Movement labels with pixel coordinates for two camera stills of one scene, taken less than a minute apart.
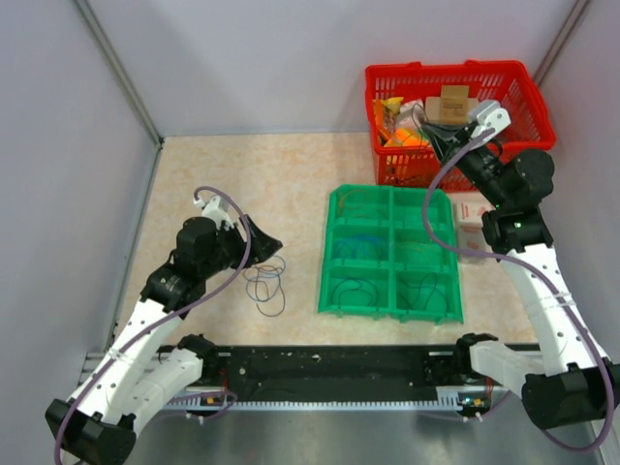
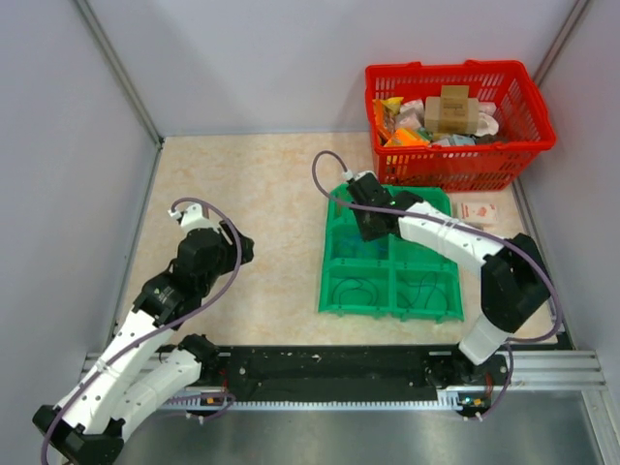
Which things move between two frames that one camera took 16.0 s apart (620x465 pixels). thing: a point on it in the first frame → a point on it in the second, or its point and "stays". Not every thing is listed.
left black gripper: x=262 y=244 → x=231 y=248
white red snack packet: x=469 y=215 stays
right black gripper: x=448 y=139 → x=366 y=233
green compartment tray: x=380 y=262 stays
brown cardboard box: x=452 y=107 stays
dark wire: x=343 y=281 stays
